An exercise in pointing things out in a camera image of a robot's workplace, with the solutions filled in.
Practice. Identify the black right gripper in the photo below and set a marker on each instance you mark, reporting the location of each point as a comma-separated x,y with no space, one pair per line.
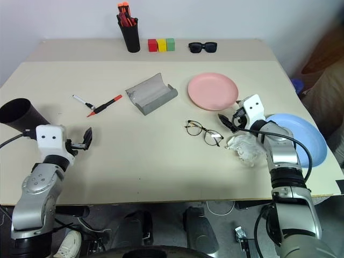
240,119

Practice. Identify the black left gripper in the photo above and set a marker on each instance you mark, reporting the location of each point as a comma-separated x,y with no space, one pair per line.
78,146

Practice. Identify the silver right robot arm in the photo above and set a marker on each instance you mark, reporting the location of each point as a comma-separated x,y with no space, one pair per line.
290,188

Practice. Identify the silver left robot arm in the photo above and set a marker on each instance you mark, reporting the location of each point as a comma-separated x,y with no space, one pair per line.
35,185

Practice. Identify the crumpled white tissue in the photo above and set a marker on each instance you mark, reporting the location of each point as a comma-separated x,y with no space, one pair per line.
246,150

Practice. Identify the thin framed eyeglasses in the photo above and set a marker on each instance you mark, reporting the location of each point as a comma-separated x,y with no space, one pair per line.
194,128

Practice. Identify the pink plate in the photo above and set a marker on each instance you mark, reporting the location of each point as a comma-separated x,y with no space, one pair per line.
212,90

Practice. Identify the orange black marker pen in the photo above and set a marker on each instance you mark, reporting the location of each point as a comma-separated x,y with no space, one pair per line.
106,104

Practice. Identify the white black pen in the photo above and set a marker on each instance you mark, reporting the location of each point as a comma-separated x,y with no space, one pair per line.
80,100

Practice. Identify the empty black pen cup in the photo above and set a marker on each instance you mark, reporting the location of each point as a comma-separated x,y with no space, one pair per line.
20,114

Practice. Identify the grey open glasses case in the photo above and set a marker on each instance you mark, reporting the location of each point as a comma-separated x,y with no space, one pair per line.
150,94

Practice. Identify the blue plastic container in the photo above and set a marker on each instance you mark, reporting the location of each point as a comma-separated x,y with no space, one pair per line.
297,86

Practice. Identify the blue plate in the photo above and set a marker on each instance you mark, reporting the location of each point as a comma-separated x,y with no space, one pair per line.
309,139

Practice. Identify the black sunglasses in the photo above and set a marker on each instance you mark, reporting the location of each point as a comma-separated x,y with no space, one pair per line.
197,47

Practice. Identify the green wooden block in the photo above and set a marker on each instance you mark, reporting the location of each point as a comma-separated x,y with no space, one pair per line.
170,44

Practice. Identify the beige cushioned seat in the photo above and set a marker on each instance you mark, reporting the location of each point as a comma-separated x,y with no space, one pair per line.
326,102

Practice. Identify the dark rounded robot foot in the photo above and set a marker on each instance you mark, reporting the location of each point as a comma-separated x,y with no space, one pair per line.
134,228
200,229

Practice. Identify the yellow wooden block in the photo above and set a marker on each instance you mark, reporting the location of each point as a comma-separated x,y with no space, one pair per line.
161,45

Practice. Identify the white sneaker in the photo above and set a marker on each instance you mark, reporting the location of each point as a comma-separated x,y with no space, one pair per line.
68,243

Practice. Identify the silver metal clamp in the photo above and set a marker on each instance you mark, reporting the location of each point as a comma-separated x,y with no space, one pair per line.
240,233

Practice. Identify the red wooden block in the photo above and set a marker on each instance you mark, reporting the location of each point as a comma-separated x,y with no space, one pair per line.
152,45

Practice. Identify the black pen cup with pens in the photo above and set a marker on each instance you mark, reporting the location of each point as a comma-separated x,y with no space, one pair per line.
130,37

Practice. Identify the brown wooden furniture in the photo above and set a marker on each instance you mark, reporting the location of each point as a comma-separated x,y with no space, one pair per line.
326,51

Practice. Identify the red black pen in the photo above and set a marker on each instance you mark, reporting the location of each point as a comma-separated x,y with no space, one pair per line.
131,21

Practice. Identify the orange capped pen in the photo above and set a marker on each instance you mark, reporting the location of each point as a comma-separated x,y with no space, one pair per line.
120,9
125,8

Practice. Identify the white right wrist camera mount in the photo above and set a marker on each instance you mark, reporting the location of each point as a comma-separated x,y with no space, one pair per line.
254,108

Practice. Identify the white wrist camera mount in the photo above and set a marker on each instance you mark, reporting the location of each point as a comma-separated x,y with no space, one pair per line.
254,108
49,139

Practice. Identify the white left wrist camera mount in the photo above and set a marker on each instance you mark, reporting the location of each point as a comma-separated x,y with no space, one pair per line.
49,139

